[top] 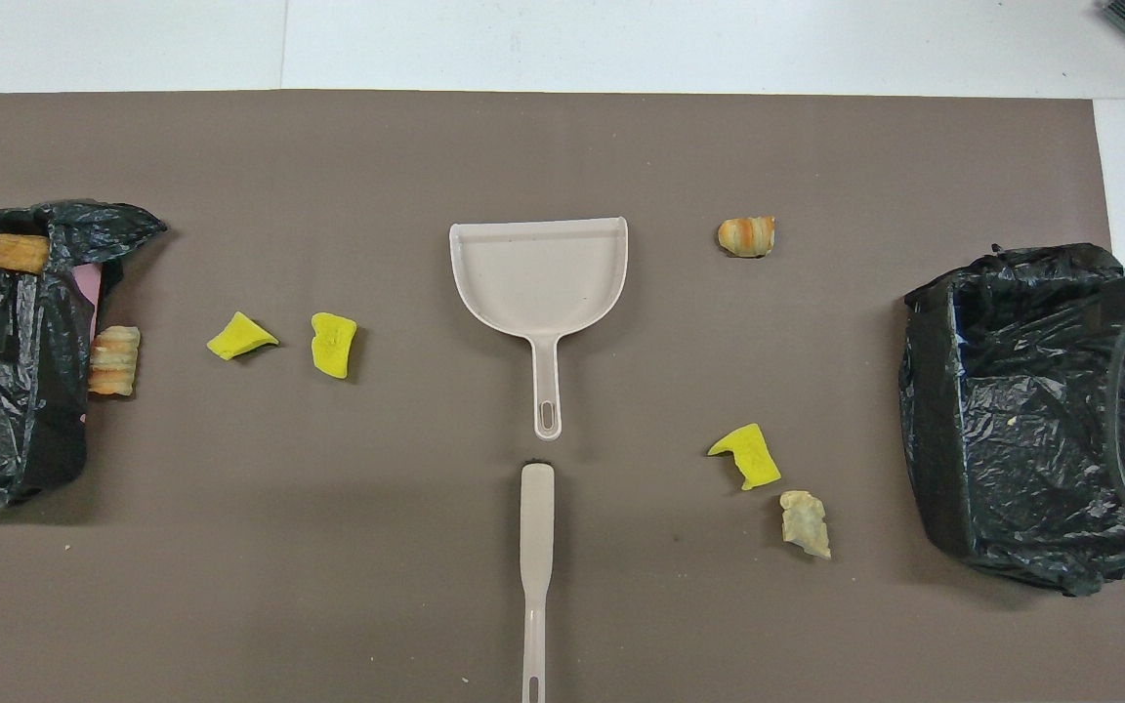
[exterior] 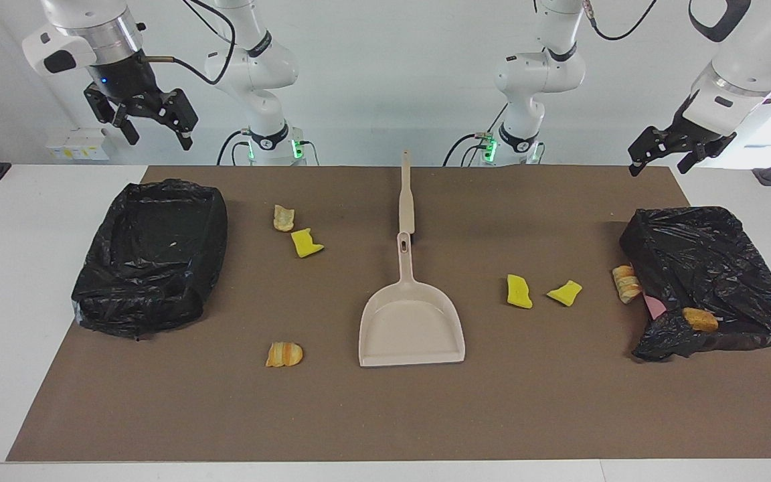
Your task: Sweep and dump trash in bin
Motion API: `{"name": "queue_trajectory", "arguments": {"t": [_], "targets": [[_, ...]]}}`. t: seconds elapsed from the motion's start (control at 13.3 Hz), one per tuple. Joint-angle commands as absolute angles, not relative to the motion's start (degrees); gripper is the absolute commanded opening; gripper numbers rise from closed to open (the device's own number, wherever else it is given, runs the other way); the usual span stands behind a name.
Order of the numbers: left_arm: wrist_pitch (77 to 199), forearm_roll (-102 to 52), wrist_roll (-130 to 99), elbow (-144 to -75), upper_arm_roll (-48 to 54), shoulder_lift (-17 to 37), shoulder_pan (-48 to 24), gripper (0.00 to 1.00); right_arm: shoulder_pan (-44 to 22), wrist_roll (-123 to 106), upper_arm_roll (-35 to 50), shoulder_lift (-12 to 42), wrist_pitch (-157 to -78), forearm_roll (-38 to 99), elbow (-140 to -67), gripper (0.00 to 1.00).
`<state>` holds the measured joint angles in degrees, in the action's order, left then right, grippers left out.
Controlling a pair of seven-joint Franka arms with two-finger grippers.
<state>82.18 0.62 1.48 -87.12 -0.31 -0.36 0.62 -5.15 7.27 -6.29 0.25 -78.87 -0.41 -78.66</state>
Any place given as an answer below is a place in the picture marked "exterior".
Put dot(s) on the brown table mat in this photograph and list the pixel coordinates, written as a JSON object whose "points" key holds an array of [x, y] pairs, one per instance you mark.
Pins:
{"points": [[492, 402]]}

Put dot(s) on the golden brown bread chunk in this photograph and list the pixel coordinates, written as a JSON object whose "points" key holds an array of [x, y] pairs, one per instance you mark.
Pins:
{"points": [[700, 319]]}

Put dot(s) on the beige plastic dustpan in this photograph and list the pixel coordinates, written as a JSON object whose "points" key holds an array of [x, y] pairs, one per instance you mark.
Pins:
{"points": [[412, 328]]}

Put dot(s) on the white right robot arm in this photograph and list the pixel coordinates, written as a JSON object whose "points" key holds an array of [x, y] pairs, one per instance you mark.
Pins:
{"points": [[251, 67]]}

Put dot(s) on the notched yellow sponge piece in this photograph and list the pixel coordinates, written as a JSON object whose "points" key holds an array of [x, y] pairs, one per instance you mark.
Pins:
{"points": [[305, 244]]}

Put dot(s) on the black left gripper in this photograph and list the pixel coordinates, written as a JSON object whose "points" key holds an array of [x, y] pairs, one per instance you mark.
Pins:
{"points": [[687, 130]]}

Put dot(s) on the pale toast piece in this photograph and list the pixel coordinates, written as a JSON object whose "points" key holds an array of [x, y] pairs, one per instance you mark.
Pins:
{"points": [[284, 218]]}

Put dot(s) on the rectangular yellow sponge piece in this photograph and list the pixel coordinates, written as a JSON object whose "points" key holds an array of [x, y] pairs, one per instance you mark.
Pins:
{"points": [[519, 292]]}

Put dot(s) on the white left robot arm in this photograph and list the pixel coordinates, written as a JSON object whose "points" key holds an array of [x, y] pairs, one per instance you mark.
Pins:
{"points": [[539, 73]]}

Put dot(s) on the sliced tan bread piece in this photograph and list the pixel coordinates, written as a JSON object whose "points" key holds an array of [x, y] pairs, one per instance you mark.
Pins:
{"points": [[626, 284]]}

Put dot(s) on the beige hand brush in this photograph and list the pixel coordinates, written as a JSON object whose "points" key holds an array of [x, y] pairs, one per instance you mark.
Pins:
{"points": [[407, 201]]}

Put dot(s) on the crumpled black trash bag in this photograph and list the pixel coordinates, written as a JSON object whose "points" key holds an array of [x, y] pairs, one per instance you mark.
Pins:
{"points": [[713, 261]]}

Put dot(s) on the white wall socket box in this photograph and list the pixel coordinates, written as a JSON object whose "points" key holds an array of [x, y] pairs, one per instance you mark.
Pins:
{"points": [[77, 144]]}

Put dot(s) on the open black bag lined bin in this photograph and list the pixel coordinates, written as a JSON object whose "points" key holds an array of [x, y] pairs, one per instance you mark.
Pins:
{"points": [[151, 268]]}

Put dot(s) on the pink plastic bin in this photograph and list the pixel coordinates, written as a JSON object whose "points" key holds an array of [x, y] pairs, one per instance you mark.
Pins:
{"points": [[656, 308]]}

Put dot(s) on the orange striped croissant piece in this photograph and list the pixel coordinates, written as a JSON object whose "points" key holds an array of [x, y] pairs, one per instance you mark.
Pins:
{"points": [[284, 355]]}

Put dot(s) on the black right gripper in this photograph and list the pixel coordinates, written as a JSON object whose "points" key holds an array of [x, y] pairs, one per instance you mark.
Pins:
{"points": [[128, 80]]}

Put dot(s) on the triangular yellow sponge piece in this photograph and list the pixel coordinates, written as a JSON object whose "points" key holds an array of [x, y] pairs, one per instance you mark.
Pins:
{"points": [[565, 293]]}

